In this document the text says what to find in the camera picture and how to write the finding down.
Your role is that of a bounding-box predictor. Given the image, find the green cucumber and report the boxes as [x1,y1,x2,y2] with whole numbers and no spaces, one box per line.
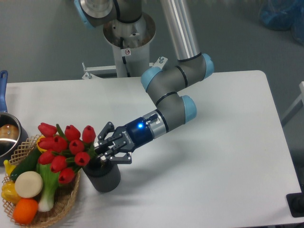
[9,147,42,181]

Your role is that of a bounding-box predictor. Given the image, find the blue handled saucepan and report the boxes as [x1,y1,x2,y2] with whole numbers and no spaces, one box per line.
[0,70,28,167]

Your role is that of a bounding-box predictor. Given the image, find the green bok choy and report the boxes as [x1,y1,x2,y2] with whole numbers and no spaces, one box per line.
[36,163,59,212]

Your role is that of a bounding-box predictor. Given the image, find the dark grey ribbed vase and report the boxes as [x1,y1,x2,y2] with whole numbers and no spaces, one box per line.
[83,155,121,193]

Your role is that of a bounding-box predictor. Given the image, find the red tulip bouquet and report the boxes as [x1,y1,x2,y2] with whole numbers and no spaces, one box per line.
[37,123,97,184]

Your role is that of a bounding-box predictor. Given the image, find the yellow bell pepper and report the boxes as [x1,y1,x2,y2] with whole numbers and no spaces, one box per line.
[1,181,21,204]

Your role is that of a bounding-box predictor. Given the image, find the yellow banana tip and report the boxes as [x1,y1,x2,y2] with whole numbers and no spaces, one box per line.
[3,160,16,176]

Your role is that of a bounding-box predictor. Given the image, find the black device at table edge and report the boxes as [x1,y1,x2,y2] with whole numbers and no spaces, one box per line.
[286,192,304,218]

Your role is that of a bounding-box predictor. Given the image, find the orange fruit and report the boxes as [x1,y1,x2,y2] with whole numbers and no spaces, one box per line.
[13,198,38,225]

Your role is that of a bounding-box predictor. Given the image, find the woven wicker basket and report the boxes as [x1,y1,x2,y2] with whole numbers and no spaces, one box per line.
[1,135,80,228]

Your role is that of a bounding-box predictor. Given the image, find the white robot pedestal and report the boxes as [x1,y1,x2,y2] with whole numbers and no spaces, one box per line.
[82,12,168,79]

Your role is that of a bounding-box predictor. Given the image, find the blue plastic bag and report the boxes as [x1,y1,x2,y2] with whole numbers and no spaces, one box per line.
[258,0,304,45]

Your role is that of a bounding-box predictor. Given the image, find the round beige bun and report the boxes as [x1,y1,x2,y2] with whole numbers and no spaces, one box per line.
[15,171,43,198]

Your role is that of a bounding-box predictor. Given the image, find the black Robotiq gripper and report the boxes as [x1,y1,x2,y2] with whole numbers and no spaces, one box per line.
[94,117,153,164]

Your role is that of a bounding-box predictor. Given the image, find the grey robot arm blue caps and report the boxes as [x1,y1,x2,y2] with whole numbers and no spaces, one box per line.
[74,0,214,164]

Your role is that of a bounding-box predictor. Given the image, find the white frame at right edge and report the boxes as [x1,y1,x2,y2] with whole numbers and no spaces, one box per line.
[281,81,304,127]

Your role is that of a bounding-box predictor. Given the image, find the yellow squash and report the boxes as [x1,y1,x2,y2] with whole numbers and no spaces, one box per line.
[36,135,47,154]

